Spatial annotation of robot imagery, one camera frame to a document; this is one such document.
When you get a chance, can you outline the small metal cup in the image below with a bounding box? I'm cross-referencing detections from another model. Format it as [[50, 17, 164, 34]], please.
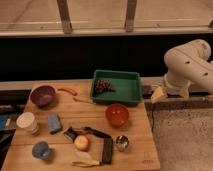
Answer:
[[115, 135, 129, 151]]

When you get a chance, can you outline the white paper cup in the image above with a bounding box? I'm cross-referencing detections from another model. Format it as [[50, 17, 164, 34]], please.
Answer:
[[16, 112, 39, 134]]

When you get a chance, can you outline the yellow banana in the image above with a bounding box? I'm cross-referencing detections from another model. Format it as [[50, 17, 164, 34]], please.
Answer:
[[71, 150, 101, 168]]

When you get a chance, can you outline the red orange bowl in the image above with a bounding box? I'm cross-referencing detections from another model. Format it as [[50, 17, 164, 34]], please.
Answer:
[[105, 103, 129, 127]]

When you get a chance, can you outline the blue sponge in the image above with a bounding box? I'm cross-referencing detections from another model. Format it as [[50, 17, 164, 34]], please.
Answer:
[[48, 114, 62, 134]]

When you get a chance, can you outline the dark grape bunch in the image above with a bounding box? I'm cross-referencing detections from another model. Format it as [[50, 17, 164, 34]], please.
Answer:
[[95, 80, 113, 94]]

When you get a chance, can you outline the small black brush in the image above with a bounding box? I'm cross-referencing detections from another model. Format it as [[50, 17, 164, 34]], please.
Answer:
[[64, 127, 78, 141]]

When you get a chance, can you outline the blue cup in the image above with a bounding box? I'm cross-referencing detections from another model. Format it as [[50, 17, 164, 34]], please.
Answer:
[[32, 141, 51, 160]]

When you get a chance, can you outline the orange carrot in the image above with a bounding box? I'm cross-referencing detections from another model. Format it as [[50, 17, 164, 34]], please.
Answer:
[[58, 88, 78, 96]]

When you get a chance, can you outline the purple bowl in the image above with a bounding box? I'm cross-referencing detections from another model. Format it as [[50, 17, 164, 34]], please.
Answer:
[[30, 85, 56, 107]]

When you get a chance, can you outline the green plastic tray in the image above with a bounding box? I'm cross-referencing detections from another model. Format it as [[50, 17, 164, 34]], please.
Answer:
[[90, 70, 142, 106]]

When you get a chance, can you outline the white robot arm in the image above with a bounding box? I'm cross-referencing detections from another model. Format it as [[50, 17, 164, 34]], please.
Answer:
[[151, 39, 213, 104]]

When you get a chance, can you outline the left metal post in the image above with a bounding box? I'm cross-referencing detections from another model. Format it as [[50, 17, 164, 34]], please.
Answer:
[[57, 0, 72, 34]]

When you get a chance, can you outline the right metal post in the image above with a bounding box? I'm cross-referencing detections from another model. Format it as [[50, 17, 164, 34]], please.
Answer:
[[124, 0, 137, 32]]

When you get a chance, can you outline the orange fruit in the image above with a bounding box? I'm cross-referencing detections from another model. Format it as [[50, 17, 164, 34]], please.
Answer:
[[74, 135, 89, 151]]

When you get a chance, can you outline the metal post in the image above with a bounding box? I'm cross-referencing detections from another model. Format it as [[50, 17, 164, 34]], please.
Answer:
[[124, 0, 137, 32], [57, 0, 72, 34]]

